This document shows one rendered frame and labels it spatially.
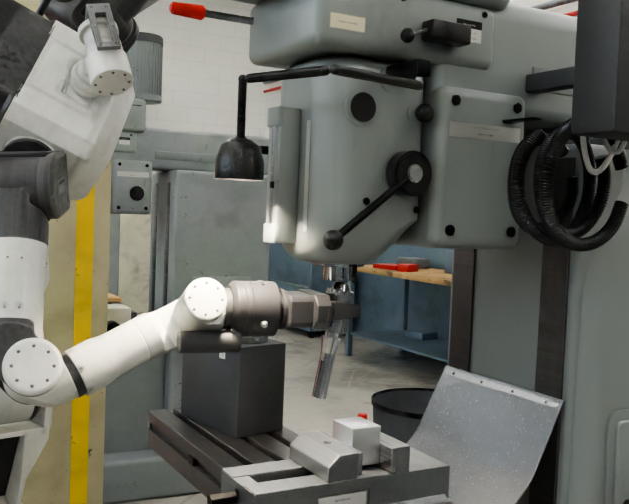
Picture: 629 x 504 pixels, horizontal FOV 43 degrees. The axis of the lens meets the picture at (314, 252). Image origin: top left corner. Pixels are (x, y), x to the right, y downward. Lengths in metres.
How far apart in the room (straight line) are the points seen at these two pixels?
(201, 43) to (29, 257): 9.93
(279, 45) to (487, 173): 0.39
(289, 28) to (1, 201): 0.49
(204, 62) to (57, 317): 8.35
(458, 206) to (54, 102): 0.66
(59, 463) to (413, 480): 1.93
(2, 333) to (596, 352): 0.95
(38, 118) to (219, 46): 9.87
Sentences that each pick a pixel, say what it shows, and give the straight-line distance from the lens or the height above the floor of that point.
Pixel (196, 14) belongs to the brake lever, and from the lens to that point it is 1.32.
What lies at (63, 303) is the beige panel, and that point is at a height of 1.03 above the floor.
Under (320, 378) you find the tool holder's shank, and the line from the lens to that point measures 1.32.
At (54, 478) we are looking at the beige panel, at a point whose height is 0.41.
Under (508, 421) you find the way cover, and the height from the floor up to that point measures 1.03.
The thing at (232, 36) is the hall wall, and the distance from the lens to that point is 11.25.
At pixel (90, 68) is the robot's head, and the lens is 1.30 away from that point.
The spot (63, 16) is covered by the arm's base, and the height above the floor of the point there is 1.71.
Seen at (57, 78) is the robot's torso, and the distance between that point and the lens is 1.37.
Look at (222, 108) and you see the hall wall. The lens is 11.04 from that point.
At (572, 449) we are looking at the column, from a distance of 1.47.
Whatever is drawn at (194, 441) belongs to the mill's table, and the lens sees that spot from 1.63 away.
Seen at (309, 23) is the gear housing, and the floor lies 1.66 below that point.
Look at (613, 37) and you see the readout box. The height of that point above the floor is 1.64.
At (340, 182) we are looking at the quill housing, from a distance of 1.19.
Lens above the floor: 1.39
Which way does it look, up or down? 3 degrees down
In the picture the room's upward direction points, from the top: 2 degrees clockwise
